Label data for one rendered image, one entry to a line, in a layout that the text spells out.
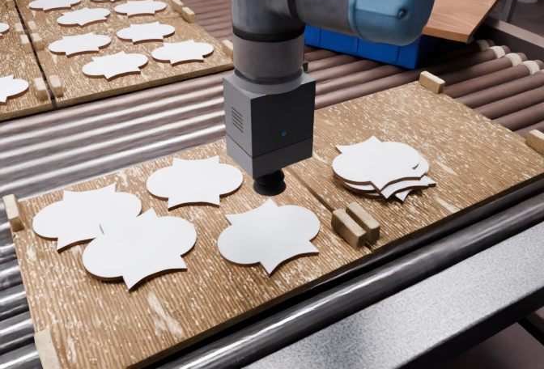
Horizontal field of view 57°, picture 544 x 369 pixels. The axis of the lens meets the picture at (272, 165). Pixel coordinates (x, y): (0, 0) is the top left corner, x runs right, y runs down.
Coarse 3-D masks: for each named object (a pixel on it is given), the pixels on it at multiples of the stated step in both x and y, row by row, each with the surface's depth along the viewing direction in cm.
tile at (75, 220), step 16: (64, 192) 76; (80, 192) 76; (96, 192) 76; (112, 192) 76; (48, 208) 73; (64, 208) 73; (80, 208) 73; (96, 208) 73; (112, 208) 73; (128, 208) 73; (32, 224) 70; (48, 224) 70; (64, 224) 70; (80, 224) 70; (96, 224) 70; (64, 240) 67; (80, 240) 68
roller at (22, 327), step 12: (516, 132) 94; (528, 132) 94; (24, 312) 61; (0, 324) 60; (12, 324) 60; (24, 324) 60; (0, 336) 59; (12, 336) 59; (24, 336) 59; (0, 348) 58; (12, 348) 59
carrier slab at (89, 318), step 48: (144, 192) 77; (240, 192) 77; (288, 192) 77; (48, 240) 69; (336, 240) 69; (48, 288) 62; (96, 288) 62; (144, 288) 62; (192, 288) 62; (240, 288) 62; (288, 288) 62; (96, 336) 56; (144, 336) 56; (192, 336) 56
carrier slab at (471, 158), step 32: (384, 96) 102; (416, 96) 102; (448, 96) 102; (320, 128) 92; (352, 128) 92; (384, 128) 92; (416, 128) 92; (448, 128) 92; (480, 128) 92; (320, 160) 84; (448, 160) 84; (480, 160) 84; (512, 160) 84; (320, 192) 77; (352, 192) 77; (416, 192) 77; (448, 192) 77; (480, 192) 77; (512, 192) 80; (384, 224) 71; (416, 224) 71
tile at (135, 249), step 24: (144, 216) 71; (168, 216) 71; (96, 240) 66; (120, 240) 66; (144, 240) 67; (168, 240) 67; (192, 240) 67; (96, 264) 63; (120, 264) 63; (144, 264) 64; (168, 264) 64
